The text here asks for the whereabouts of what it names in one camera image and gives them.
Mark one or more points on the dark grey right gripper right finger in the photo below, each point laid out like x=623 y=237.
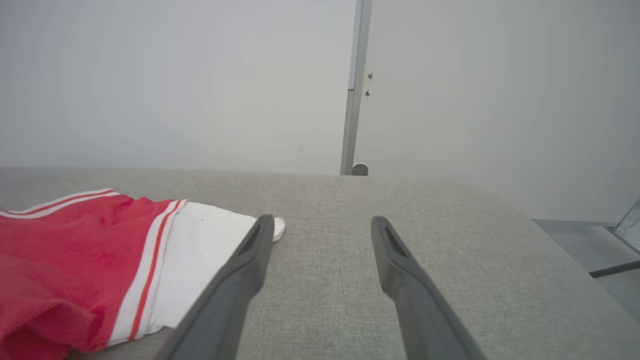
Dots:
x=430 y=320

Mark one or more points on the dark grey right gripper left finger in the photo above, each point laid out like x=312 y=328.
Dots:
x=220 y=310

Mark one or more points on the red and white towel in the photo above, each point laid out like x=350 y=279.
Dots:
x=65 y=260

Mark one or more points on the grey partition panel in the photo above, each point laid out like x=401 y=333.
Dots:
x=500 y=100

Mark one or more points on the dark partition foot bracket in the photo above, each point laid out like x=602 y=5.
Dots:
x=360 y=169

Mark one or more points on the silver metal frame bracket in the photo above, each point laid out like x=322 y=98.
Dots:
x=631 y=220

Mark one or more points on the aluminium partition post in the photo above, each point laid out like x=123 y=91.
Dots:
x=356 y=75

